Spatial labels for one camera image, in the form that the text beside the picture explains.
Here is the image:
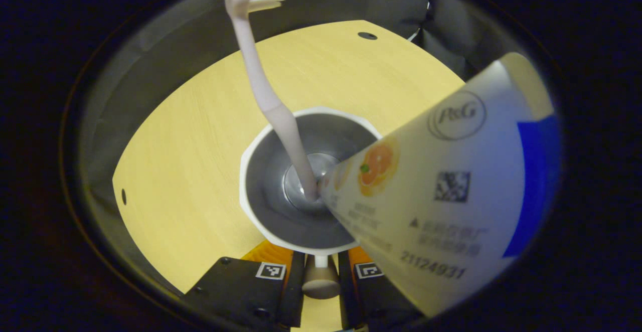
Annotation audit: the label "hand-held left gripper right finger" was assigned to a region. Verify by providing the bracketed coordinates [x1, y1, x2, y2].
[338, 246, 428, 331]

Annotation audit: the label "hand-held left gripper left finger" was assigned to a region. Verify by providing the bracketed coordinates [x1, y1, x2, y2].
[182, 241, 306, 330]

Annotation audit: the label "white toothpaste tube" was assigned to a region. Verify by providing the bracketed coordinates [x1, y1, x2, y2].
[318, 52, 561, 318]

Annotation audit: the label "white cup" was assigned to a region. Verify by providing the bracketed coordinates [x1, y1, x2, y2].
[239, 106, 384, 300]

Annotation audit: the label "pale pink toothbrush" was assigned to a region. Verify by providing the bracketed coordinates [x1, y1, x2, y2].
[224, 0, 322, 203]

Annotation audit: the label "light wooden desktop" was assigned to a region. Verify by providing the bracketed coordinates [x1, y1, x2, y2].
[112, 20, 467, 332]

